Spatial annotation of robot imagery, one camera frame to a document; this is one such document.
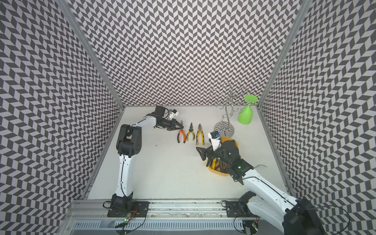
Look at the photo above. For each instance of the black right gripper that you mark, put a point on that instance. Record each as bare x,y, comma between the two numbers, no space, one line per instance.
209,151

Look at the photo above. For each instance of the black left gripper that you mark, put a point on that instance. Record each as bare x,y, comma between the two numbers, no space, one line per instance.
173,125

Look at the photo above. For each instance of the orange black needle-nose pliers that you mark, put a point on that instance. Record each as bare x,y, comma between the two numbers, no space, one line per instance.
181,134

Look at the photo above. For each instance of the large yellow black pliers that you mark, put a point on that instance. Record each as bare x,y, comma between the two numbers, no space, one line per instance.
199,135

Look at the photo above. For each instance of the small yellow needle-nose pliers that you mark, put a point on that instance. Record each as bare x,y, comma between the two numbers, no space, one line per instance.
190,132

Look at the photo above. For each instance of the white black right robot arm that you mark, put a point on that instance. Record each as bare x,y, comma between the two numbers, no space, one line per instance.
290,215

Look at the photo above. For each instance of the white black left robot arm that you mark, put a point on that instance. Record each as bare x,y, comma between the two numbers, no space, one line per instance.
129,144

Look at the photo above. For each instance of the yellow plastic storage box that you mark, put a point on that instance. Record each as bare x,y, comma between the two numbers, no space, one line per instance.
217,167

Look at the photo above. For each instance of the green plastic wine glass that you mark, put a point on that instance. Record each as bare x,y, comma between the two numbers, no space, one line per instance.
246,114

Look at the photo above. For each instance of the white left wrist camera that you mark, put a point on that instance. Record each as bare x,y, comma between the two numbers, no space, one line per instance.
172,114

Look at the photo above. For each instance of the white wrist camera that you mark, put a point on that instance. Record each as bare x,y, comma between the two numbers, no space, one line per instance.
172,114
215,140

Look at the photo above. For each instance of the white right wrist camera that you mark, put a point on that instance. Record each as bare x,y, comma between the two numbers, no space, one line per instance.
215,140

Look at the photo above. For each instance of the chrome wire glass stand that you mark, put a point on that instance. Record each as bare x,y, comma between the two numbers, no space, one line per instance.
229,97

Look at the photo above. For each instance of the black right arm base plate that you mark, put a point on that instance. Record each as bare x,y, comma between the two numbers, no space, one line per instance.
236,208

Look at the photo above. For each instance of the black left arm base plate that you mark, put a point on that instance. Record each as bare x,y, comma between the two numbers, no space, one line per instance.
138,209

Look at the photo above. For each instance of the aluminium corner post right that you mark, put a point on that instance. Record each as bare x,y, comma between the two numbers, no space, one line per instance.
303,11

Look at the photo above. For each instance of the aluminium corner post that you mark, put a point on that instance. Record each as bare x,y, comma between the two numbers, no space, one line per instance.
68,15
303,11

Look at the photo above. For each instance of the aluminium front rail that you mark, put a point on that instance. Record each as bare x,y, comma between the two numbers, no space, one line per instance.
87,217

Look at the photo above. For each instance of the aluminium corner post left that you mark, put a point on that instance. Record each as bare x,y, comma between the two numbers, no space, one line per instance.
68,15

